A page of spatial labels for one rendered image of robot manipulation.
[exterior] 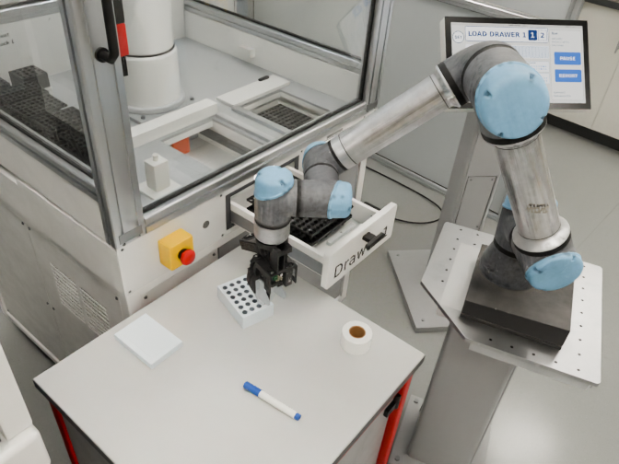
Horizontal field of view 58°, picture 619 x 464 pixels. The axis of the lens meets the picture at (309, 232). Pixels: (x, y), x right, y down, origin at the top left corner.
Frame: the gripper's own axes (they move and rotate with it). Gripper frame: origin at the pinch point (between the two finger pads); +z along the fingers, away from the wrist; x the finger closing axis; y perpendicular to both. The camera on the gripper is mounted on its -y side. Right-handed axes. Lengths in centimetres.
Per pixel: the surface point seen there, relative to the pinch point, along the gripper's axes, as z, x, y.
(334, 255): -10.4, 15.1, 5.7
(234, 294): 1.6, -4.8, -5.9
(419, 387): 81, 69, 3
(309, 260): -5.1, 13.1, -0.6
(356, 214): -4.6, 35.6, -10.1
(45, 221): -4, -35, -48
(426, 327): 78, 91, -15
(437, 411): 52, 47, 26
